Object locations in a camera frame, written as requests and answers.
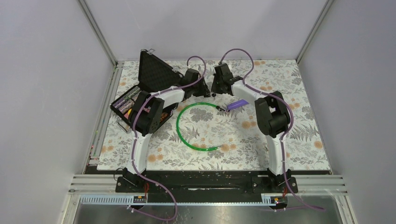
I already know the green cable lock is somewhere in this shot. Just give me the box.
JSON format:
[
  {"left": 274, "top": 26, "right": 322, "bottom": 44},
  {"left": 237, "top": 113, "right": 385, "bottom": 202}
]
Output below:
[{"left": 176, "top": 102, "right": 228, "bottom": 153}]

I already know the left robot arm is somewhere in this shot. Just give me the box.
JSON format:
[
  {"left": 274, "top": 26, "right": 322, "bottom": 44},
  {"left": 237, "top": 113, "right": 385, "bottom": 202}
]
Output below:
[{"left": 110, "top": 69, "right": 209, "bottom": 192}]

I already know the black poker chip case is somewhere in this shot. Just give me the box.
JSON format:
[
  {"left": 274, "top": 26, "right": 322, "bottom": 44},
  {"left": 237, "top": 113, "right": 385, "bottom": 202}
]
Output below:
[{"left": 110, "top": 49, "right": 183, "bottom": 136}]

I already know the purple cylindrical handle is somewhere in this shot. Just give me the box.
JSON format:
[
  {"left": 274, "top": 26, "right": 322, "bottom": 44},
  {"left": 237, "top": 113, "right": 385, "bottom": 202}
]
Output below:
[{"left": 226, "top": 99, "right": 249, "bottom": 111}]

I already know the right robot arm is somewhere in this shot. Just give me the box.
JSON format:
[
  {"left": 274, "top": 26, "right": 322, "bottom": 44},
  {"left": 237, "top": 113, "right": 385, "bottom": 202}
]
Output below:
[{"left": 212, "top": 63, "right": 291, "bottom": 192}]

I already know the black mounting base plate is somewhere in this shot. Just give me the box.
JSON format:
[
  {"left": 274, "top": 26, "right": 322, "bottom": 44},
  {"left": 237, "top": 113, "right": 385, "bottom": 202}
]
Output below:
[{"left": 85, "top": 165, "right": 331, "bottom": 204}]

